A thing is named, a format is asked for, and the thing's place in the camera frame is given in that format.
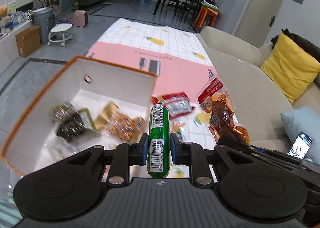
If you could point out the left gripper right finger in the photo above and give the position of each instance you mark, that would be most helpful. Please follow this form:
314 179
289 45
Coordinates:
191 155

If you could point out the dark green snack bag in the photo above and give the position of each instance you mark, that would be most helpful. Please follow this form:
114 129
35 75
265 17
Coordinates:
72 123

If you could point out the red silver snack bag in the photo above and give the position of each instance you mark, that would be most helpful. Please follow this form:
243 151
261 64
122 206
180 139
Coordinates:
177 104

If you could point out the smartphone with lit screen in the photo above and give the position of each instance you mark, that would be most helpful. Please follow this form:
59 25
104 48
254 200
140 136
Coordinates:
301 146

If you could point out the beige sofa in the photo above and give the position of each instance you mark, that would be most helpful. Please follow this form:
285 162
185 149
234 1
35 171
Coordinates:
257 100

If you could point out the orange cardboard storage box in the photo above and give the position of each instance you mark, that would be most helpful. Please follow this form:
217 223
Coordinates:
88 102

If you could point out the orange stool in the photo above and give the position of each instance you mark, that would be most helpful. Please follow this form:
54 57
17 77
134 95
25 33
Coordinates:
206 10

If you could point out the green sausage stick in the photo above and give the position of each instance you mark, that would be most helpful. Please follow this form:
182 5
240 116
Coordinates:
158 162

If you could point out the brown cardboard box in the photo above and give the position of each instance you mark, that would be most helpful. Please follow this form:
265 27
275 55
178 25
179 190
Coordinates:
28 41

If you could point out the lemon pattern picnic mat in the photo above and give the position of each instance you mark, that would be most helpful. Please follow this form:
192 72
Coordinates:
182 68

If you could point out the gold peanut snack bag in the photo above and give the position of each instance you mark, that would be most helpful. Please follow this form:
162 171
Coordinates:
112 121

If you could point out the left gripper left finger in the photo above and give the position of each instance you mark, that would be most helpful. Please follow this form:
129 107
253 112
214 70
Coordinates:
123 157

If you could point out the yellow cushion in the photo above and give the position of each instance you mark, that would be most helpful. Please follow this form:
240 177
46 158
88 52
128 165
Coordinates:
290 67

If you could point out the dark blanket on sofa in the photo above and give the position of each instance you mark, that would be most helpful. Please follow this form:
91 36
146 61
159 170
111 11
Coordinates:
304 44

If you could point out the light blue cushion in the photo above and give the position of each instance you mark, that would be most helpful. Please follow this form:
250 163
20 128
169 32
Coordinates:
303 120

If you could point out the white round rolling stool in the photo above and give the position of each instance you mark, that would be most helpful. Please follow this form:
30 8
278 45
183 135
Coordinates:
60 33

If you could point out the grey trash bin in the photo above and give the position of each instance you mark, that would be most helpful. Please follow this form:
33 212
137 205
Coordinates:
44 18

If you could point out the red brown jerky packet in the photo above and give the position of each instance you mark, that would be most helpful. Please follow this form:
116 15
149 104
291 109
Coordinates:
220 115

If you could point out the pink small heater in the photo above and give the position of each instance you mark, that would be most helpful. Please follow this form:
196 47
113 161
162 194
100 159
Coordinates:
80 18

